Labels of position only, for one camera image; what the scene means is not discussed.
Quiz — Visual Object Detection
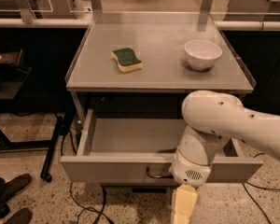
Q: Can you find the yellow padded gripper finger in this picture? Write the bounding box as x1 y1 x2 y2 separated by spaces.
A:
171 185 198 224

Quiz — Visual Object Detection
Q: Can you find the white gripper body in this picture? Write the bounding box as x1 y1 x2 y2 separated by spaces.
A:
169 150 211 188

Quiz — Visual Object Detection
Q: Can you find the grey top drawer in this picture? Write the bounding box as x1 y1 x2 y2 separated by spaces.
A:
60 107 264 185

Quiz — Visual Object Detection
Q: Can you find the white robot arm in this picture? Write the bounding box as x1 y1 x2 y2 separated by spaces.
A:
170 91 280 224

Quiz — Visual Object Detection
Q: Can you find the grey drawer cabinet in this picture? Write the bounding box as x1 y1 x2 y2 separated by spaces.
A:
64 0 257 194

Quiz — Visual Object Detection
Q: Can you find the white bowl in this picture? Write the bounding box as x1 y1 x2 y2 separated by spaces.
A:
184 40 222 70

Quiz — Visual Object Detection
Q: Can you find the green yellow sponge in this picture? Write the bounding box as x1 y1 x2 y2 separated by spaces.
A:
112 48 143 73

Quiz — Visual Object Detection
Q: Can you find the brown shoe lower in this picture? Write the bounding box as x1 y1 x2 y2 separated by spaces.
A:
4 208 33 224

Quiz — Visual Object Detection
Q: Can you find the black cable on right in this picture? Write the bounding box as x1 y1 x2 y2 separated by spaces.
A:
242 152 280 224

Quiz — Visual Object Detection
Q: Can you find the black cable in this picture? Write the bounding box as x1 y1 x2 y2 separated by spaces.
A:
60 126 116 224
242 152 280 224

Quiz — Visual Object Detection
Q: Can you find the black cable on left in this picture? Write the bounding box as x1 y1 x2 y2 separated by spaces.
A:
60 126 116 224

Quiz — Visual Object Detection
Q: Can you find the black cart frame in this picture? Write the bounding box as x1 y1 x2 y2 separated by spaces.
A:
0 49 63 182

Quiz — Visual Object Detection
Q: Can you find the white horizontal rail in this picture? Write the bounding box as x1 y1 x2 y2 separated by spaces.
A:
0 19 91 28

